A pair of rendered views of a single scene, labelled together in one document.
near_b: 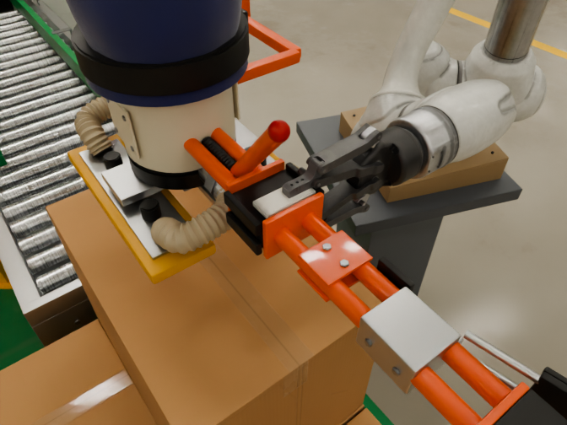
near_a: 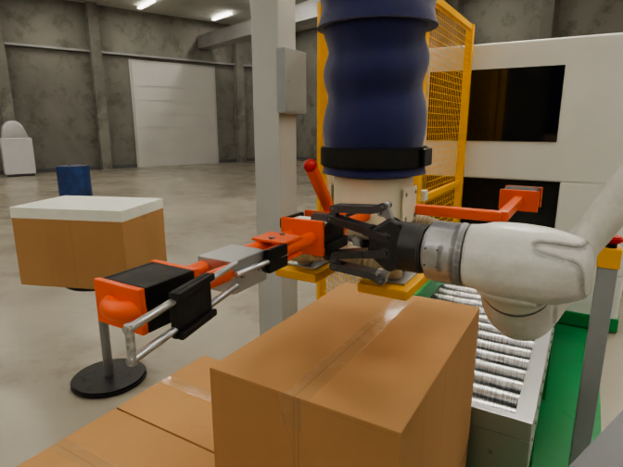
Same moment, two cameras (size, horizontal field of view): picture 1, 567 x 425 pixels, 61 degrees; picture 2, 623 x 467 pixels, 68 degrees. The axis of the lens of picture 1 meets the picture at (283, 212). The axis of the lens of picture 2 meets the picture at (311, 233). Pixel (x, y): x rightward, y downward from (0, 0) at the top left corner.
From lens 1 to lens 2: 0.76 m
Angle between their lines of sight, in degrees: 65
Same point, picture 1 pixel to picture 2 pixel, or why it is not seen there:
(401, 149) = (401, 229)
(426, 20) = (602, 197)
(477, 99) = (510, 228)
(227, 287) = (339, 350)
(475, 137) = (482, 256)
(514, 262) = not seen: outside the picture
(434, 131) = (438, 230)
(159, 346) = (273, 341)
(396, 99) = not seen: hidden behind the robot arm
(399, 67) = not seen: hidden behind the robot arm
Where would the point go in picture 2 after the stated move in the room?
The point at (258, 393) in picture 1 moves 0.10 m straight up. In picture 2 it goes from (260, 384) to (259, 334)
